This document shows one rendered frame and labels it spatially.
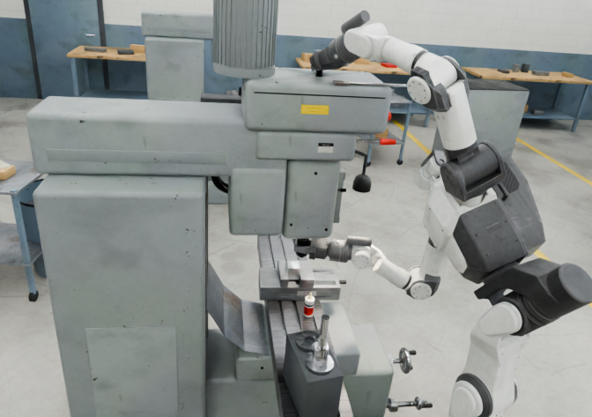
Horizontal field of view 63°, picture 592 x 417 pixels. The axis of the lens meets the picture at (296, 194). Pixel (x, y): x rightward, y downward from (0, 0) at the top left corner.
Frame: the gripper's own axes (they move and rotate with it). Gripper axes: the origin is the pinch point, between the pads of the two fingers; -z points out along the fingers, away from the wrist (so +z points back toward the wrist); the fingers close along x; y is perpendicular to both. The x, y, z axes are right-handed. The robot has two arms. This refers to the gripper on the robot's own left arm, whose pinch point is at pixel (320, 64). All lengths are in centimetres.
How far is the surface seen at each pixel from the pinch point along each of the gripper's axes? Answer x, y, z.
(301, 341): -22, -88, -13
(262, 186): -21.7, -34.9, -17.0
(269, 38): -18.9, 8.2, 2.4
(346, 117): 1.2, -19.4, 6.0
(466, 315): 177, -153, -120
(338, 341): 11, -103, -41
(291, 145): -13.8, -24.2, -6.4
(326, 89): -5.5, -10.2, 7.5
